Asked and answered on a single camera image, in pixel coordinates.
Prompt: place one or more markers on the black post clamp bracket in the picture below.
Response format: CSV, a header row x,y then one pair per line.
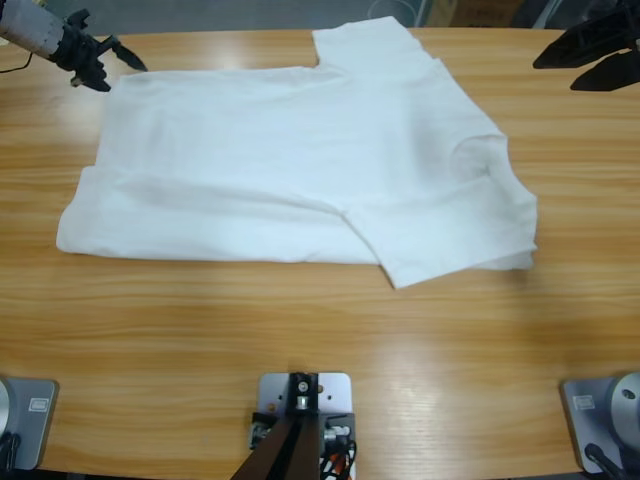
x,y
342,417

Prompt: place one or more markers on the grey base plate label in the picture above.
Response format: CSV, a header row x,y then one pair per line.
x,y
584,401
39,403

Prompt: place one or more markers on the white t-shirt with black print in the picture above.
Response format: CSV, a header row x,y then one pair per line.
x,y
300,165

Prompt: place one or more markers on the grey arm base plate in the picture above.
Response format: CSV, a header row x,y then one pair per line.
x,y
580,425
35,430

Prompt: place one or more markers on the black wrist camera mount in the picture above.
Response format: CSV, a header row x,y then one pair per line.
x,y
80,20

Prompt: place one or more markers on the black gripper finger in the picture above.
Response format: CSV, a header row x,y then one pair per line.
x,y
595,42
615,75

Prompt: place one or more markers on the grey metal frame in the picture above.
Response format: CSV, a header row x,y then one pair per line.
x,y
545,12

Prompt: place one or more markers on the brown cardboard box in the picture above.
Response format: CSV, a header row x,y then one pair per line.
x,y
475,12

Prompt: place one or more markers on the dark camera post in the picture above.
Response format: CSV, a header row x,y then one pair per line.
x,y
280,450

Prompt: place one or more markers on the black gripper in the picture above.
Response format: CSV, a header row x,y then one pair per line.
x,y
82,55

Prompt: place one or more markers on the silver arm base disc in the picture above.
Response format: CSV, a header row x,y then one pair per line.
x,y
627,405
4,405

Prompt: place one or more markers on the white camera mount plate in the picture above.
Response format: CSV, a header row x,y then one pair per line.
x,y
335,395

